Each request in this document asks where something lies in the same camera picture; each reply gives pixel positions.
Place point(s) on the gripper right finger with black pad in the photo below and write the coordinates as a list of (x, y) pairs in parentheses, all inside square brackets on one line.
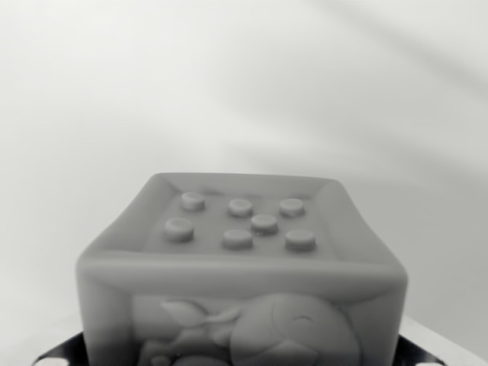
[(431, 343)]

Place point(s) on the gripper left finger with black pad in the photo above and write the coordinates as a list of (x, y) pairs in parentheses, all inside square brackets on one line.
[(57, 348)]

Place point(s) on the grey embossed rubber cube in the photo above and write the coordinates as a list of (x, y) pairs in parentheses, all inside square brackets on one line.
[(244, 274)]

